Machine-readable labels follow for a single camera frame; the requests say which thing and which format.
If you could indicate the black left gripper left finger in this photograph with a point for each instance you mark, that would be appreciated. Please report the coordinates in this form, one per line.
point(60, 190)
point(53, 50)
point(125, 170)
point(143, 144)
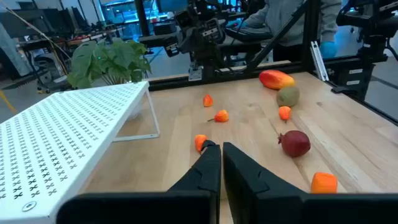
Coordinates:
point(206, 174)

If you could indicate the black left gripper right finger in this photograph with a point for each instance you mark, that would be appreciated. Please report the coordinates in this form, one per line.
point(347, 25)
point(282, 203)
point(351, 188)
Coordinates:
point(248, 186)

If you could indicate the small orange toy fruit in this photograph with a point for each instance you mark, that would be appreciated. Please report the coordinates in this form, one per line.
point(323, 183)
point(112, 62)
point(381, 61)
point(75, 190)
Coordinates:
point(199, 141)
point(284, 112)
point(208, 101)
point(221, 116)

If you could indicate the dark red toy pomegranate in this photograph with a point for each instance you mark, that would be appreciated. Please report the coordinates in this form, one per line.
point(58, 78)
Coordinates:
point(295, 143)

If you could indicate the round orange toy orange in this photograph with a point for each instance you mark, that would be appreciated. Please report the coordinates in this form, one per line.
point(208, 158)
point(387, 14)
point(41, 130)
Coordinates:
point(324, 183)

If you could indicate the green brown toy kiwi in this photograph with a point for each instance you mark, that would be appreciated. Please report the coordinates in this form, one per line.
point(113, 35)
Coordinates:
point(287, 97)

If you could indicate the red yellow toy mango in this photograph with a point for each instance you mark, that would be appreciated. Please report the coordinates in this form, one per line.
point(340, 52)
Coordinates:
point(275, 79)

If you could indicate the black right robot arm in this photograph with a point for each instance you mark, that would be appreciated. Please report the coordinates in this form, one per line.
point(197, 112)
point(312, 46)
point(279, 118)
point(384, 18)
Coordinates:
point(205, 53)

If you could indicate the black table edge clamp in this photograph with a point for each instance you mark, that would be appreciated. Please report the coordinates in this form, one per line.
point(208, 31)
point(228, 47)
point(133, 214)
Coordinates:
point(340, 89)

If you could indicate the white perforated metal shelf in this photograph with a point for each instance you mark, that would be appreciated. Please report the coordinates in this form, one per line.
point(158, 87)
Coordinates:
point(62, 140)

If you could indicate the green plant in white pot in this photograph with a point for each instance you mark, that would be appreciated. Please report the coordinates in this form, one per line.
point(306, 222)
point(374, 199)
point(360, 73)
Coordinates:
point(105, 62)

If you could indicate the person's hand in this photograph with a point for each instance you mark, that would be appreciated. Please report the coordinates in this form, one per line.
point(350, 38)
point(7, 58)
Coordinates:
point(328, 49)

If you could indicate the person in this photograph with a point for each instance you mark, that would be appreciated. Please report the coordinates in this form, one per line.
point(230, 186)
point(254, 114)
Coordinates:
point(289, 21)

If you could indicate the black computer monitor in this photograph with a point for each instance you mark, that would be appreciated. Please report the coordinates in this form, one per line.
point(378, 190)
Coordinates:
point(37, 21)

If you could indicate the silver aluminium bracket bar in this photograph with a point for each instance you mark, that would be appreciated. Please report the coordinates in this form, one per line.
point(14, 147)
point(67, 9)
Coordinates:
point(318, 60)

